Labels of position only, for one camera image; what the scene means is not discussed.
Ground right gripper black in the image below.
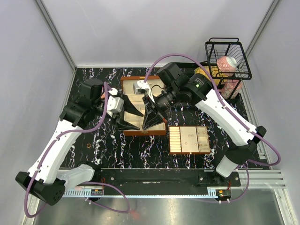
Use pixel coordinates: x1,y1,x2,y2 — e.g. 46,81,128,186
142,84,180,130

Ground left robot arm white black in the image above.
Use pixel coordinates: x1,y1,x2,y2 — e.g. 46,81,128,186
15,79,143,205

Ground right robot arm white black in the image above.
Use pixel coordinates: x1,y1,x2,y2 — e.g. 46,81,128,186
134,63,266,186

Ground brown flat jewelry tray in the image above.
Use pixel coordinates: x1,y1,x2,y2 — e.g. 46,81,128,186
169,126,210,155

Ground black flat drain tray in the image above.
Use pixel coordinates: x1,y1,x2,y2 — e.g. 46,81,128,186
169,61,240,108

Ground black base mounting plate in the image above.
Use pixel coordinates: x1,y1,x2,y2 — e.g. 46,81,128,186
92,168,241,197

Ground yellow woven plate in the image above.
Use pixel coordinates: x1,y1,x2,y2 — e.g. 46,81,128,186
194,66,228,79

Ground pink patterned cup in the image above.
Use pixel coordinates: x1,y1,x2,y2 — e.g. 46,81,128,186
221,80,242,99

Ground pink patterned bowl in rack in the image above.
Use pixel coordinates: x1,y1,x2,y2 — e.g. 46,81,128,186
217,56,238,73

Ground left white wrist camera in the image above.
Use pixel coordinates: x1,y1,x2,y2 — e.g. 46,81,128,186
107,88,124,113

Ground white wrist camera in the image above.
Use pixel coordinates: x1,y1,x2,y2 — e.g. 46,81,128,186
107,88,124,113
133,80,155,102

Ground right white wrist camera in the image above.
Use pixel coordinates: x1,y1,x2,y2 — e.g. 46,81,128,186
133,80,155,102

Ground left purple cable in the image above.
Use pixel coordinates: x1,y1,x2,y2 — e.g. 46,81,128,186
24,82,131,218

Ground purple cable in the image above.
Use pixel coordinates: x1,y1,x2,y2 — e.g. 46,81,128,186
24,82,131,218
143,53,281,203

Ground black wire dish rack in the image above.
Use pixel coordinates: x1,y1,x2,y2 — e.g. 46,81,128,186
205,37,252,80

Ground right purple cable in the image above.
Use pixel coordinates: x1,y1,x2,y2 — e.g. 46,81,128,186
143,53,281,203

